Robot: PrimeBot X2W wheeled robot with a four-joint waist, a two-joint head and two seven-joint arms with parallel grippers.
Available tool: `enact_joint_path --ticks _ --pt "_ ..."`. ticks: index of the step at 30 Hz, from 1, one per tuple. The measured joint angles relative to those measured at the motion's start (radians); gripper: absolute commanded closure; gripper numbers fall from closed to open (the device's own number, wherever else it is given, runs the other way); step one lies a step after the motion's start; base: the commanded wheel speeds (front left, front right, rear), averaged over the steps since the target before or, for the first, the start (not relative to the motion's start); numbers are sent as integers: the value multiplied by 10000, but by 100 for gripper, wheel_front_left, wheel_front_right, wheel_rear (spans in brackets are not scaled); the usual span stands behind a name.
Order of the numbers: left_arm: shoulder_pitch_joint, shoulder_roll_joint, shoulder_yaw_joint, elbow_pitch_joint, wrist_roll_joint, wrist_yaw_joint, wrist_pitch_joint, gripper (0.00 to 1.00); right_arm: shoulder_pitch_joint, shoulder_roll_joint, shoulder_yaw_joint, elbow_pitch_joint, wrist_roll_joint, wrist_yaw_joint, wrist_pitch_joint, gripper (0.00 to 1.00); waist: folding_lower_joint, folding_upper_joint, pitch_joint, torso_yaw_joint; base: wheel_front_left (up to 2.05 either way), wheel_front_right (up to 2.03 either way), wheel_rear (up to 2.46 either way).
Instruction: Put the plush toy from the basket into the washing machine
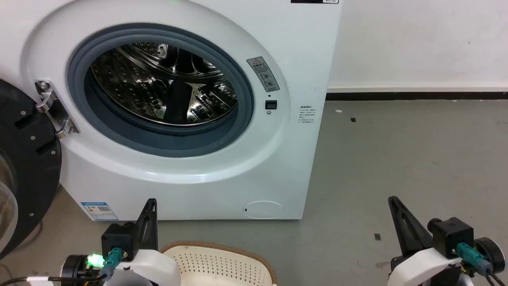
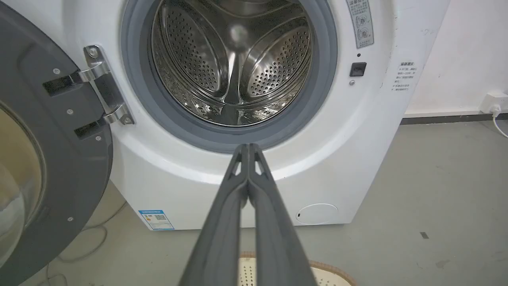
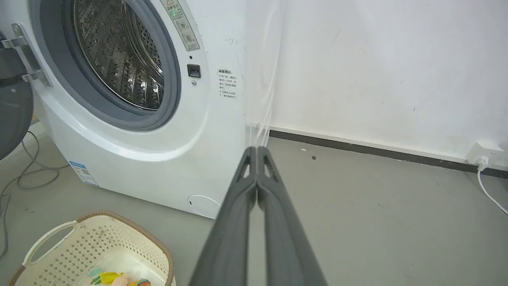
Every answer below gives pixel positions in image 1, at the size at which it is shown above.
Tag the black control panel strip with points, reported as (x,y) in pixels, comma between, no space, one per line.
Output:
(314,1)

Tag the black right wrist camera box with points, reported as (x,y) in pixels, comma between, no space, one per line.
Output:
(452,236)

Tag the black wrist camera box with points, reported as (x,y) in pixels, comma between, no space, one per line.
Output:
(118,238)
(452,236)

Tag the chrome door hinge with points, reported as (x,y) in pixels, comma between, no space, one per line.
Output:
(53,109)

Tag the small text label sticker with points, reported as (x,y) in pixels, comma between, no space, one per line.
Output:
(306,114)

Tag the grey warning sticker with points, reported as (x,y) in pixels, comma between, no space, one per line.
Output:
(262,74)

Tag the white front-load washing machine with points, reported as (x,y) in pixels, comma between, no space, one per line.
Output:
(190,186)

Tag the black round washer door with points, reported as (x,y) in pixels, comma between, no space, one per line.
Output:
(27,159)

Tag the grey rubber door gasket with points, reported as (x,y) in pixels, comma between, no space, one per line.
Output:
(158,139)

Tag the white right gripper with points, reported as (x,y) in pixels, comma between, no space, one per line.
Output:
(422,266)

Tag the cream perforated laundry basket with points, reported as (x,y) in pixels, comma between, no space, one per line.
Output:
(222,264)

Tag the black wall baseboard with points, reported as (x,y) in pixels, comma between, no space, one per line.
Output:
(416,95)

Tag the black door latch socket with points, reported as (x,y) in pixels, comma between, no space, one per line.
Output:
(271,105)

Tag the blue energy label sticker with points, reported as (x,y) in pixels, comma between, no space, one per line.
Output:
(99,211)

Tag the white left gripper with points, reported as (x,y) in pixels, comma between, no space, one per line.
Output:
(152,266)

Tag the round drain filter cover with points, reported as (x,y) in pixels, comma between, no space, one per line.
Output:
(263,209)

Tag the stainless steel washing machine drum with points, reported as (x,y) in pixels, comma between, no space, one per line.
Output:
(158,87)

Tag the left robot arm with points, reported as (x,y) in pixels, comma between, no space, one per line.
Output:
(77,270)

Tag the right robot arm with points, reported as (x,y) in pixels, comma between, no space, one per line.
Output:
(490,254)

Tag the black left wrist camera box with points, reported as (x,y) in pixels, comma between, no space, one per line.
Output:
(118,238)

